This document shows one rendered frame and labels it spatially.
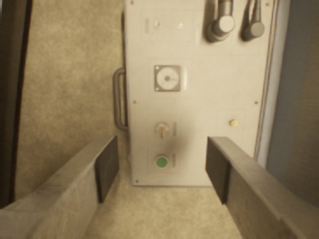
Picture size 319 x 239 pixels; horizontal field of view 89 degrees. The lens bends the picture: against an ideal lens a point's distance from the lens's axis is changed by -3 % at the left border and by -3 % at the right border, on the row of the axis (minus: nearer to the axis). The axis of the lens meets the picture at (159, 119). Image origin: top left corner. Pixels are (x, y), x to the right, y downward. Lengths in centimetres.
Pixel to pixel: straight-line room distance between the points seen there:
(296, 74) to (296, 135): 11
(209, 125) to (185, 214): 28
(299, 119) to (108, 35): 40
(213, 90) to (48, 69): 37
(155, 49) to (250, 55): 18
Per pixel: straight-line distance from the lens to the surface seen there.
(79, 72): 43
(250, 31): 34
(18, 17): 45
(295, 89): 38
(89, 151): 19
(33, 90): 49
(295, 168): 39
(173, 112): 34
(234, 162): 17
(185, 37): 34
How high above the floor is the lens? 39
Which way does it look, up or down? 77 degrees down
